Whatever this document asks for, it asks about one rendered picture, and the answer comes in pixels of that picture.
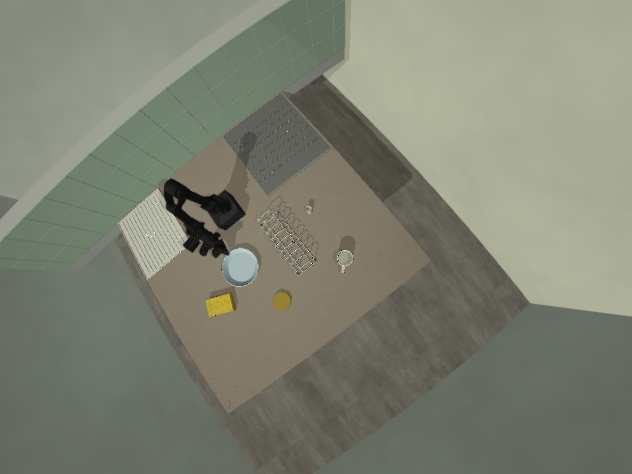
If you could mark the beige ribbed draining mat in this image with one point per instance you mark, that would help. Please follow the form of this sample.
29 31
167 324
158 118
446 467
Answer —
153 234

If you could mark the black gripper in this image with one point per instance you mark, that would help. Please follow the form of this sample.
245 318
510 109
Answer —
215 242

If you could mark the yellow sponge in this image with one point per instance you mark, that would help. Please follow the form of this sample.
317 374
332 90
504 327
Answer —
221 304

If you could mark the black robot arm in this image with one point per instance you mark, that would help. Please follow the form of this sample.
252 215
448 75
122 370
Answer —
194 228

